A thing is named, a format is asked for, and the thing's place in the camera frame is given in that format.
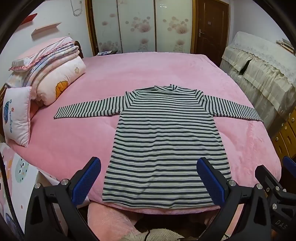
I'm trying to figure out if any cream lace covered furniture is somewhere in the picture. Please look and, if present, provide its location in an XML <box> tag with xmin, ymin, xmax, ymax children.
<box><xmin>220</xmin><ymin>31</ymin><xmax>296</xmax><ymax>135</ymax></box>

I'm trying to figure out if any wooden wall shelf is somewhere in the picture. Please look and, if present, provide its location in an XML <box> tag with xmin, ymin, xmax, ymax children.
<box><xmin>31</xmin><ymin>22</ymin><xmax>62</xmax><ymax>36</ymax></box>

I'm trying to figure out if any white wall cable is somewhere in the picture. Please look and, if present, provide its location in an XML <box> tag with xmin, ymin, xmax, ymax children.
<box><xmin>70</xmin><ymin>0</ymin><xmax>82</xmax><ymax>16</ymax></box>

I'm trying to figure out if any brown wooden door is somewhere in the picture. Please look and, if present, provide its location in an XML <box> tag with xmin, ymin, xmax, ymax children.
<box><xmin>193</xmin><ymin>0</ymin><xmax>229</xmax><ymax>67</ymax></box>

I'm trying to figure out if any red wall shelf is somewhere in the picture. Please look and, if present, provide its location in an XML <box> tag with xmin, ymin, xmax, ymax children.
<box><xmin>22</xmin><ymin>13</ymin><xmax>38</xmax><ymax>24</ymax></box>

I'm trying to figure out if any pink covered bed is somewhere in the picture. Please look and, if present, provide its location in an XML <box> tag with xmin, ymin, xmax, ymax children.
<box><xmin>7</xmin><ymin>52</ymin><xmax>282</xmax><ymax>216</ymax></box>

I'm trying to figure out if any pink plush cushion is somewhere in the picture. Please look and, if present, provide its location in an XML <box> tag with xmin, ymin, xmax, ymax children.
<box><xmin>88</xmin><ymin>204</ymin><xmax>139</xmax><ymax>241</ymax></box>

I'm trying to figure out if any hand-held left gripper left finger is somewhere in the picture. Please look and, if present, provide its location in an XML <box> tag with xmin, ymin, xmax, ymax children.
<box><xmin>24</xmin><ymin>156</ymin><xmax>102</xmax><ymax>241</ymax></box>

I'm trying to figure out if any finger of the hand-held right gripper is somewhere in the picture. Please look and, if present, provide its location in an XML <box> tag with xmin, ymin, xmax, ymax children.
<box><xmin>283</xmin><ymin>156</ymin><xmax>296</xmax><ymax>173</ymax></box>
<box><xmin>254</xmin><ymin>164</ymin><xmax>288</xmax><ymax>210</ymax></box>

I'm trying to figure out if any pink pillow with orange print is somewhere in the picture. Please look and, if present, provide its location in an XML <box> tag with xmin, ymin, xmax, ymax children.
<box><xmin>30</xmin><ymin>57</ymin><xmax>86</xmax><ymax>107</ymax></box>

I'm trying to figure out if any stack of books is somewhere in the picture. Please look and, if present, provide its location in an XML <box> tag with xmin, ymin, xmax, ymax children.
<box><xmin>275</xmin><ymin>38</ymin><xmax>296</xmax><ymax>55</ymax></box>

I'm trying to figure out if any cartoon print white cloth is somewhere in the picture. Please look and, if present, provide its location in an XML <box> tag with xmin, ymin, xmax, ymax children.
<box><xmin>0</xmin><ymin>142</ymin><xmax>58</xmax><ymax>241</ymax></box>

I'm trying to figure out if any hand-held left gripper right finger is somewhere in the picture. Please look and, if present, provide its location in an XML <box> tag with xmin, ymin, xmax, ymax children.
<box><xmin>196</xmin><ymin>157</ymin><xmax>274</xmax><ymax>241</ymax></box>

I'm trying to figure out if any white fluffy cloth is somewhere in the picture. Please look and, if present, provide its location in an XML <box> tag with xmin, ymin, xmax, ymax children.
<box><xmin>125</xmin><ymin>228</ymin><xmax>183</xmax><ymax>241</ymax></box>

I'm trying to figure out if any small pink printed pillow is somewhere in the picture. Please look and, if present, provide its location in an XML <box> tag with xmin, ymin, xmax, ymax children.
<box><xmin>2</xmin><ymin>86</ymin><xmax>32</xmax><ymax>147</ymax></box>

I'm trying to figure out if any floral sliding door wardrobe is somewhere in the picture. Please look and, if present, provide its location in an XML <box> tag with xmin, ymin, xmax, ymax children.
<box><xmin>85</xmin><ymin>0</ymin><xmax>196</xmax><ymax>56</ymax></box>

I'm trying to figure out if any wooden drawer cabinet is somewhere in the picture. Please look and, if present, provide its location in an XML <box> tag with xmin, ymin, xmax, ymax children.
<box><xmin>270</xmin><ymin>111</ymin><xmax>296</xmax><ymax>163</ymax></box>

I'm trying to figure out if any pink ruffled folded quilt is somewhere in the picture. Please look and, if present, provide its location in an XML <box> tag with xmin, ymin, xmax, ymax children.
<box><xmin>9</xmin><ymin>37</ymin><xmax>80</xmax><ymax>72</ymax></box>

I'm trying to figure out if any striped long-sleeve shirt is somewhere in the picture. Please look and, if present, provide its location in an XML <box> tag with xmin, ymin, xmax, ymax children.
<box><xmin>54</xmin><ymin>85</ymin><xmax>264</xmax><ymax>210</ymax></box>

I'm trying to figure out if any dark wooden headboard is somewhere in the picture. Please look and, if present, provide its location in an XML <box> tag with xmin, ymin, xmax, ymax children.
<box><xmin>74</xmin><ymin>40</ymin><xmax>84</xmax><ymax>59</ymax></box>

